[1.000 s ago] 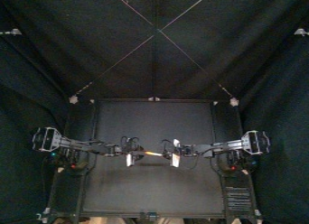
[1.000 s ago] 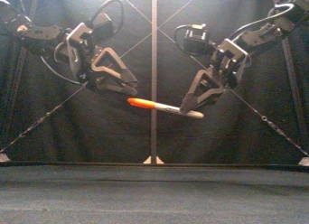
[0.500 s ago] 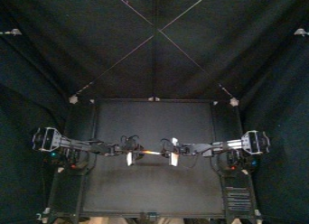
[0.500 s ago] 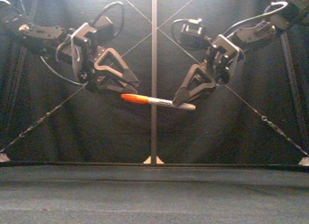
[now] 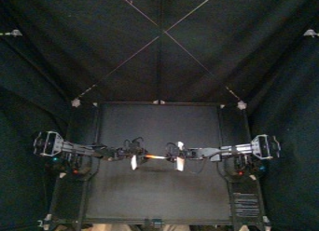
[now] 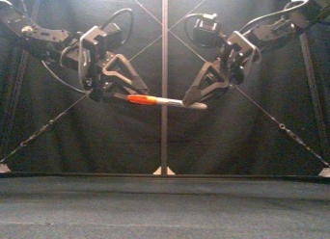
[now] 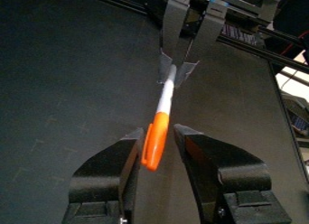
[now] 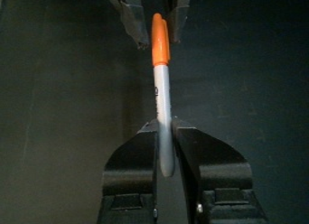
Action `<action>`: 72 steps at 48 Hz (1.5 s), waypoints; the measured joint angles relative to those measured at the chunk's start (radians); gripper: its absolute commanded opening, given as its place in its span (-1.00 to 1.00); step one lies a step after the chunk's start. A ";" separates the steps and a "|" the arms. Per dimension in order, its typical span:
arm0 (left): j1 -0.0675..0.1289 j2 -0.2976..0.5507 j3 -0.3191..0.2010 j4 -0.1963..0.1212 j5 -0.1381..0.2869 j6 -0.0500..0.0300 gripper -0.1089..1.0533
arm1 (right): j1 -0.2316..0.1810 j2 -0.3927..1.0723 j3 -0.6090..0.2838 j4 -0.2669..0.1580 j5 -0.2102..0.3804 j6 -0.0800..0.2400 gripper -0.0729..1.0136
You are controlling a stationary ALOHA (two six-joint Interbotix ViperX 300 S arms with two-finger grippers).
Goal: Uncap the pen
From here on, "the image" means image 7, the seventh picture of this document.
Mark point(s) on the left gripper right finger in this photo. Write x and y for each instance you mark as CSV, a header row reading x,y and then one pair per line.
x,y
229,179

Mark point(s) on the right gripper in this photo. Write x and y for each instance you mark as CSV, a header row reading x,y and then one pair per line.
x,y
249,3

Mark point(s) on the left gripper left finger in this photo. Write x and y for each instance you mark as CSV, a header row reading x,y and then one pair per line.
x,y
101,179

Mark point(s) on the grey marker pen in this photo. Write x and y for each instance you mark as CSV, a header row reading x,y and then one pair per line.
x,y
158,128

